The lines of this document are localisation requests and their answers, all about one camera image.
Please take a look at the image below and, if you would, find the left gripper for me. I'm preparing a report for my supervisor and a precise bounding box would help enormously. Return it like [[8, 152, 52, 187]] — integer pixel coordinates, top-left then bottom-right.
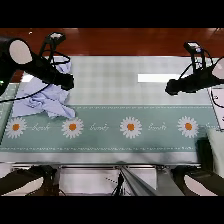
[[54, 72, 76, 92]]

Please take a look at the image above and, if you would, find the silver frame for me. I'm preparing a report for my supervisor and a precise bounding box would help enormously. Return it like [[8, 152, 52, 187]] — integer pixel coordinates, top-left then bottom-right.
[[0, 161, 224, 197]]

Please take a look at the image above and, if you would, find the light blue shirt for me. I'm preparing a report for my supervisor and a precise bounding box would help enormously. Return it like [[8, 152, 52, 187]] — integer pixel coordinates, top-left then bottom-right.
[[11, 56, 77, 120]]

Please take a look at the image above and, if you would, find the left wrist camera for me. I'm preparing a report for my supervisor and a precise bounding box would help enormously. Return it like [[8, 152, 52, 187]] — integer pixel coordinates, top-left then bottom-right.
[[39, 31, 67, 65]]

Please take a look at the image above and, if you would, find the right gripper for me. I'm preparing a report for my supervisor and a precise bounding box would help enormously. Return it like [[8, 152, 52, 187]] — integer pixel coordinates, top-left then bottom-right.
[[164, 77, 189, 97]]

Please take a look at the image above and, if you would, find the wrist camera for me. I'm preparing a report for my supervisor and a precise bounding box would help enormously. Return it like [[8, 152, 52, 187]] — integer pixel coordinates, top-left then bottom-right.
[[183, 40, 208, 72], [39, 31, 67, 65]]

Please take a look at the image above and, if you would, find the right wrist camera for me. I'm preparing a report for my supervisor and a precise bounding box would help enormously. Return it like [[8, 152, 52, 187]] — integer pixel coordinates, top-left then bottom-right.
[[183, 40, 208, 72]]

